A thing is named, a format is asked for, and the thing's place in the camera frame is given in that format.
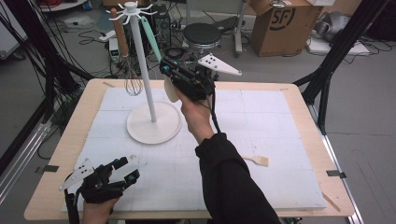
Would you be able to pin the brown cardboard box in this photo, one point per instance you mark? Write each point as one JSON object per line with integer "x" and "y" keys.
{"x": 281, "y": 31}

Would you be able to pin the thin wooden stick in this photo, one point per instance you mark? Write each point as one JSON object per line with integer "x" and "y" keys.
{"x": 331, "y": 202}

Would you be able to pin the white metal post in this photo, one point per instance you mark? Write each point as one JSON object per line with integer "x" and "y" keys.
{"x": 239, "y": 31}

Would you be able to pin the white device with green display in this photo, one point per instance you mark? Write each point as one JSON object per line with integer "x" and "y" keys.
{"x": 114, "y": 49}

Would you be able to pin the white gridded foam mat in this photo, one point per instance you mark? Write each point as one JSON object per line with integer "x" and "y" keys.
{"x": 264, "y": 124}

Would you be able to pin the grey rounded device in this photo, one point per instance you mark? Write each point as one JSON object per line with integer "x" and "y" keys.
{"x": 331, "y": 26}

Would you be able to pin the black tape strip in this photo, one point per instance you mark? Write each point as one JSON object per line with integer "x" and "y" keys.
{"x": 48, "y": 169}
{"x": 336, "y": 174}

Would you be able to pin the black metal stand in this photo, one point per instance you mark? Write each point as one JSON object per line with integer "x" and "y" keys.
{"x": 46, "y": 62}
{"x": 336, "y": 53}

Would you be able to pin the white power strip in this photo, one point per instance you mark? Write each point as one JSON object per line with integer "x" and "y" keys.
{"x": 108, "y": 35}

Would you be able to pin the person's right hand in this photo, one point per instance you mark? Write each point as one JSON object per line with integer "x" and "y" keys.
{"x": 196, "y": 118}

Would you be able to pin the person's left hand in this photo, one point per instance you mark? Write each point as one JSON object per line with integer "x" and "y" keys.
{"x": 99, "y": 213}

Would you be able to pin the black computer tower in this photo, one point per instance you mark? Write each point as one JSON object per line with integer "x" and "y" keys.
{"x": 163, "y": 28}

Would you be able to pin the aluminium rail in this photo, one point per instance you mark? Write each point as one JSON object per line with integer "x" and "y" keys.
{"x": 339, "y": 174}
{"x": 21, "y": 158}

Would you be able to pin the white utensil rack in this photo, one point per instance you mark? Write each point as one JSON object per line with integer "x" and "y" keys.
{"x": 152, "y": 121}

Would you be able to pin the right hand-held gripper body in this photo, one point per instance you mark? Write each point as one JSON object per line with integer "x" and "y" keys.
{"x": 194, "y": 82}

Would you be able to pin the black round stool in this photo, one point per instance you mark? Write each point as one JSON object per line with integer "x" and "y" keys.
{"x": 201, "y": 35}

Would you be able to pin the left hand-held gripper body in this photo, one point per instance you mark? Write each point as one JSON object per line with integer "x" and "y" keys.
{"x": 99, "y": 186}

